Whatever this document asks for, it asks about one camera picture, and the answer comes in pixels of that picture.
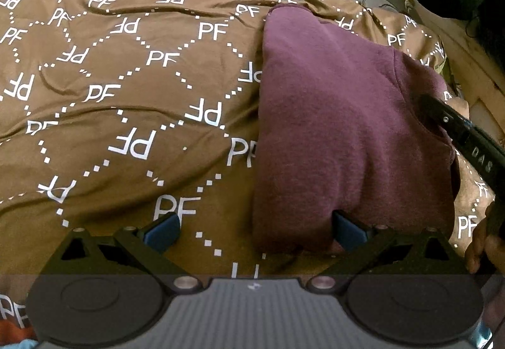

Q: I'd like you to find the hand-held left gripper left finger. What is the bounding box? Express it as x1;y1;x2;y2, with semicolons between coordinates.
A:
50;212;206;294

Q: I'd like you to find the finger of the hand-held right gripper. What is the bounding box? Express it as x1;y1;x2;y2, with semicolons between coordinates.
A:
417;93;505;196

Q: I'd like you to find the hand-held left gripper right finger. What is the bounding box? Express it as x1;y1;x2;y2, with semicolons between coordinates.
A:
306;211;460;294

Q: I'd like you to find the maroon sweater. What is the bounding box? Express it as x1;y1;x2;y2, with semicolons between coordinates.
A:
250;3;461;255

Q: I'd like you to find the person's right hand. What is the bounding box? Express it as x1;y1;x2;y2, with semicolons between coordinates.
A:
463;200;505;274

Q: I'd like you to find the brown lettered blanket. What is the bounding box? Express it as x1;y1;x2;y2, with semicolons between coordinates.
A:
0;0;498;334

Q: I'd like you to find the orange cloth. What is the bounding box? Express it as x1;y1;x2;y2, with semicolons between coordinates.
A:
0;315;37;347

